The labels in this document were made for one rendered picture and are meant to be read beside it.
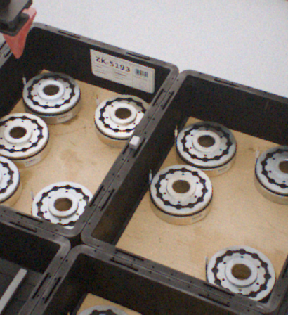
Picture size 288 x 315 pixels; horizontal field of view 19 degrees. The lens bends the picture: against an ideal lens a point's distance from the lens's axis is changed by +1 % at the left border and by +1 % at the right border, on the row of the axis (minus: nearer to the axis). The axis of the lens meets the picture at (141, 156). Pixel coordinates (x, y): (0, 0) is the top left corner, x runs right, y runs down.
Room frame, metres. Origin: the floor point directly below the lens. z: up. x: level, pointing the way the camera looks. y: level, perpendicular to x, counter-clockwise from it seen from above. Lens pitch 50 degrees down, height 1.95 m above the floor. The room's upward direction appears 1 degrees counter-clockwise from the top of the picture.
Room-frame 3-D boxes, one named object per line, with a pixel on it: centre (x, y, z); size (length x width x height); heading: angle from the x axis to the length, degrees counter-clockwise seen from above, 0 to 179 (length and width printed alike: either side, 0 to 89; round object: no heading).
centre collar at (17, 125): (0.99, 0.21, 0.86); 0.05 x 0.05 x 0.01
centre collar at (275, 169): (0.89, -0.24, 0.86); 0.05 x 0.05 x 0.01
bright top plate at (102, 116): (1.03, 0.03, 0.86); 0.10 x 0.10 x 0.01
